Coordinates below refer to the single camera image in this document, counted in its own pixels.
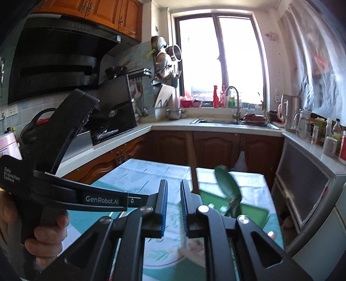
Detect red basin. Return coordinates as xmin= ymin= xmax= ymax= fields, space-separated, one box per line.
xmin=180 ymin=99 xmax=203 ymax=108

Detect black gas stove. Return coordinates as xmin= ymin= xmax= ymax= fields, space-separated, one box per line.
xmin=92 ymin=74 xmax=137 ymax=136

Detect silvery plastic wall sheet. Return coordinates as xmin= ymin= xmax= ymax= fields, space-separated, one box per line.
xmin=281 ymin=0 xmax=346 ymax=122

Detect green box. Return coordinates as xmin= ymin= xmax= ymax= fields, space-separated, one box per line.
xmin=314 ymin=117 xmax=326 ymax=145

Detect steel faucet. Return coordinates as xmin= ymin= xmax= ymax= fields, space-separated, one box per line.
xmin=225 ymin=86 xmax=242 ymax=122

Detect glass pitcher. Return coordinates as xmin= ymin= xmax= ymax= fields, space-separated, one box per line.
xmin=293 ymin=108 xmax=312 ymax=139

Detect clear plastic bottle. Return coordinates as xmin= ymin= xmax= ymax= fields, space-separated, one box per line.
xmin=332 ymin=119 xmax=342 ymax=156

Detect black frying pan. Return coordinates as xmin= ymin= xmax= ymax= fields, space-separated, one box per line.
xmin=105 ymin=58 xmax=133 ymax=79

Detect wooden wall cabinets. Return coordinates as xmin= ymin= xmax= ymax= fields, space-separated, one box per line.
xmin=30 ymin=0 xmax=144 ymax=42

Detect white cup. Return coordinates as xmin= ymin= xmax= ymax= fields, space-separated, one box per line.
xmin=323 ymin=136 xmax=338 ymax=158

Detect grey cabinet with dark door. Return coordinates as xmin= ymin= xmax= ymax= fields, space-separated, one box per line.
xmin=270 ymin=132 xmax=346 ymax=254

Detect hanging steel wok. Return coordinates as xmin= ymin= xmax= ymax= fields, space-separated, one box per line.
xmin=155 ymin=51 xmax=176 ymax=81

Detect steel electric kettle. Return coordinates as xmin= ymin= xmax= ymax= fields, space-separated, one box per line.
xmin=278 ymin=94 xmax=302 ymax=132

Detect steel sink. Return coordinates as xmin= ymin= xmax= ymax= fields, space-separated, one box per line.
xmin=189 ymin=117 xmax=280 ymax=129

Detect steel splash guard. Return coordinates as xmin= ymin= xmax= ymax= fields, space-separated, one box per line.
xmin=61 ymin=130 xmax=94 ymax=164

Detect white kitchen countertop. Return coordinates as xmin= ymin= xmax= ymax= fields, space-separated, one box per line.
xmin=55 ymin=119 xmax=346 ymax=177

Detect red container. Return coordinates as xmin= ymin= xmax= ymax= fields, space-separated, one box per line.
xmin=339 ymin=131 xmax=346 ymax=163

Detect person's left hand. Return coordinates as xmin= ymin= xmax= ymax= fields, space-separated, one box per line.
xmin=0 ymin=189 xmax=70 ymax=261

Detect dark wooden kitchen cabinets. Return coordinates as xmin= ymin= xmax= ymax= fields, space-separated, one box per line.
xmin=61 ymin=130 xmax=284 ymax=187

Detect hanging steel saucepan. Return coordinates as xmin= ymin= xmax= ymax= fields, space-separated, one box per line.
xmin=165 ymin=45 xmax=182 ymax=62

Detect kitchen window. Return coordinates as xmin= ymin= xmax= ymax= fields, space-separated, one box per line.
xmin=174 ymin=11 xmax=268 ymax=109

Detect steel pot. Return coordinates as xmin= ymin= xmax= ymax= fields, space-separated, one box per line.
xmin=165 ymin=107 xmax=184 ymax=121

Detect green plastic utensil holder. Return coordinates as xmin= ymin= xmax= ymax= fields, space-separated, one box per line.
xmin=199 ymin=186 xmax=271 ymax=238

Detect black cooker with red handle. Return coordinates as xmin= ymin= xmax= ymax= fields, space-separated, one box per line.
xmin=21 ymin=108 xmax=58 ymax=145

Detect large steel spoon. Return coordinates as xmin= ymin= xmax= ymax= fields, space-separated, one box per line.
xmin=214 ymin=165 xmax=243 ymax=217

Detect wall rail with ladles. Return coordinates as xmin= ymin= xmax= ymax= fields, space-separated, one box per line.
xmin=129 ymin=69 xmax=152 ymax=117

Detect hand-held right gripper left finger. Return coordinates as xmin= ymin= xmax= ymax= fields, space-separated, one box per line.
xmin=35 ymin=179 xmax=168 ymax=281

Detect white cutting board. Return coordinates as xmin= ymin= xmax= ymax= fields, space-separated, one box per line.
xmin=154 ymin=83 xmax=175 ymax=108

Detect black range hood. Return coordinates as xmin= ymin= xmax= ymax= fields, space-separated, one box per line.
xmin=5 ymin=13 xmax=122 ymax=106

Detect pink appliance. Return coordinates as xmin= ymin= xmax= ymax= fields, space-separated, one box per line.
xmin=0 ymin=134 xmax=23 ymax=160

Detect white wall socket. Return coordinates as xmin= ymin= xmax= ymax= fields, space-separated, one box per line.
xmin=0 ymin=105 xmax=18 ymax=119

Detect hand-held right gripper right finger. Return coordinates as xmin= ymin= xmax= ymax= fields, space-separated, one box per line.
xmin=180 ymin=179 xmax=312 ymax=281

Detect white plastic bag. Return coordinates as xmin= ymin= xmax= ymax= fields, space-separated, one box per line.
xmin=233 ymin=151 xmax=248 ymax=172

